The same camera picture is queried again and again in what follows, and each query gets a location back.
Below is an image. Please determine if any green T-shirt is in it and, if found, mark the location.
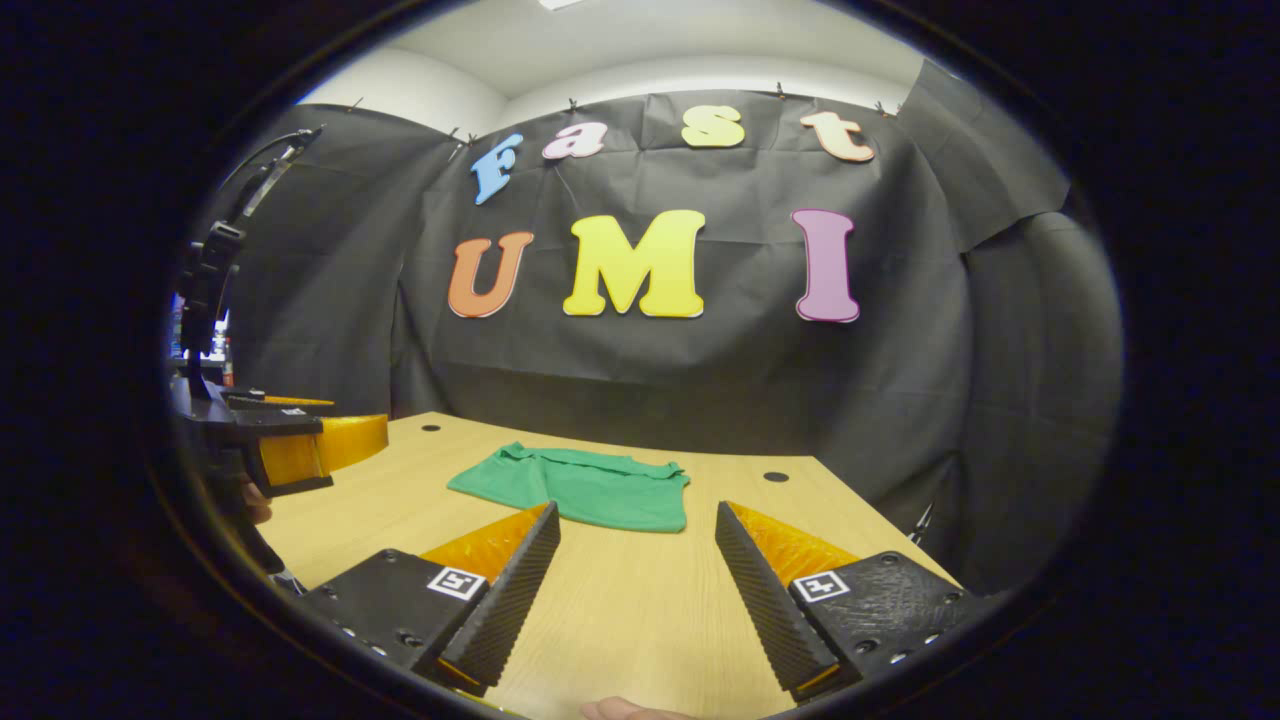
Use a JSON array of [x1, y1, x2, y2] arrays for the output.
[[447, 442, 691, 534]]

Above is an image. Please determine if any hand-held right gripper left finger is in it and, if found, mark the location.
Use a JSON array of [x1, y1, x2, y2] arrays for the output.
[[300, 501, 561, 698]]

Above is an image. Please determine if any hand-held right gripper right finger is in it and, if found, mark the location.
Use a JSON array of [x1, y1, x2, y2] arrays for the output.
[[714, 501, 986, 703]]

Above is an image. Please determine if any black backdrop cloth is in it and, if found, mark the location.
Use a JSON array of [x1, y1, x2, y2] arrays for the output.
[[170, 55, 1126, 596]]

